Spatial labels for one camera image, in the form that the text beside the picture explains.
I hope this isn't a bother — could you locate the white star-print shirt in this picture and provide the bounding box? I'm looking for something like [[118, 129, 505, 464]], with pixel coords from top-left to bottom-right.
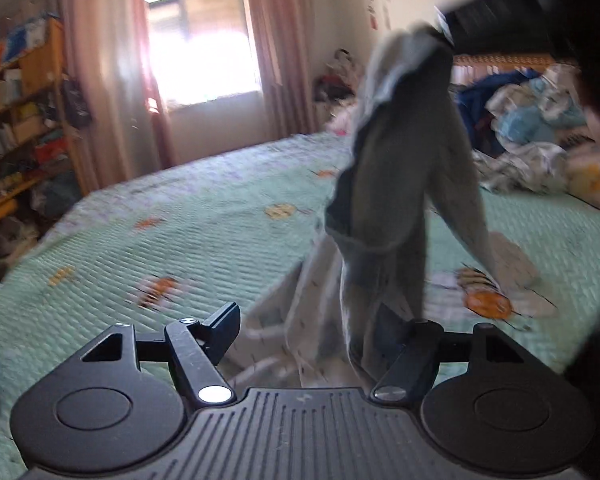
[[225, 22, 561, 392]]

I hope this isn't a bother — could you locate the light blue garment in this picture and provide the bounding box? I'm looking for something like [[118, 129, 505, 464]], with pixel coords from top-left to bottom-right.
[[494, 92, 587, 147]]

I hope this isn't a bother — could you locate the pile of bags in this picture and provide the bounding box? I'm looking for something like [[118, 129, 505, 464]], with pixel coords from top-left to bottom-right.
[[314, 49, 362, 107]]

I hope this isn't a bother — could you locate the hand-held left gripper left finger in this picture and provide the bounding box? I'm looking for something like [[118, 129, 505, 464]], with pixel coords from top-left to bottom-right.
[[80, 302, 243, 407]]

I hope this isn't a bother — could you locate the yellow patterned quilt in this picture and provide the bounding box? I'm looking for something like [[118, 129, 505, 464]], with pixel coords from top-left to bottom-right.
[[564, 149, 600, 207]]

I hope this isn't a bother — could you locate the cream patterned garment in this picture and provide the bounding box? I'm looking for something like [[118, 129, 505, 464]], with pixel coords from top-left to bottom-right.
[[530, 62, 583, 103]]

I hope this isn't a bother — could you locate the navy hanging bag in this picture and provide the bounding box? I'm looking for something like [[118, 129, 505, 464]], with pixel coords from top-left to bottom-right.
[[59, 76, 94, 129]]

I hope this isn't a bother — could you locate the wooden headboard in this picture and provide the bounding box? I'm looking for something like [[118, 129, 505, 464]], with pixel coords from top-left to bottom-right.
[[451, 52, 582, 82]]

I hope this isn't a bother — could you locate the pink curtain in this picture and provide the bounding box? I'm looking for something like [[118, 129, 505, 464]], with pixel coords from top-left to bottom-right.
[[59, 0, 177, 182], [241, 0, 317, 137]]

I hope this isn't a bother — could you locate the wooden bookshelf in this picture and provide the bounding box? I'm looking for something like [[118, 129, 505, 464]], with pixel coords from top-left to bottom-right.
[[0, 14, 89, 197]]

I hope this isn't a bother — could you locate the white small-print garment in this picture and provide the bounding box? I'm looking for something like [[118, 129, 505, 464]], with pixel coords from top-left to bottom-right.
[[479, 141, 572, 197]]

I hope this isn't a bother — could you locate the bright window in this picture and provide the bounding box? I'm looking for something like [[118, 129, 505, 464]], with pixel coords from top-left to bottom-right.
[[141, 0, 262, 112]]

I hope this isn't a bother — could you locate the green quilted bee bedspread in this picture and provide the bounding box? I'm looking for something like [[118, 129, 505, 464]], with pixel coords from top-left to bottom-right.
[[0, 130, 600, 461]]

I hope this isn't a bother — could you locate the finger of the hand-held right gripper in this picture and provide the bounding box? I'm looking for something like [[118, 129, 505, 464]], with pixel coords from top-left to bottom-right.
[[432, 4, 457, 48]]

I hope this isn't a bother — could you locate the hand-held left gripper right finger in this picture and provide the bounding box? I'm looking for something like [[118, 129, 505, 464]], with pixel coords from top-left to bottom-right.
[[370, 319, 527, 402]]

